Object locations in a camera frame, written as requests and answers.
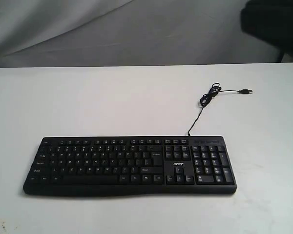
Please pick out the black Acer keyboard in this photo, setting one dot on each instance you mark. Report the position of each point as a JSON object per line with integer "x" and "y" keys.
{"x": 130, "y": 165}

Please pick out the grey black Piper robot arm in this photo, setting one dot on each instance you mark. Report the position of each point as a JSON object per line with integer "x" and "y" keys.
{"x": 270, "y": 21}

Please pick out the grey backdrop cloth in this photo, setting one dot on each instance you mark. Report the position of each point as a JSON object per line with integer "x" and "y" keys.
{"x": 67, "y": 33}

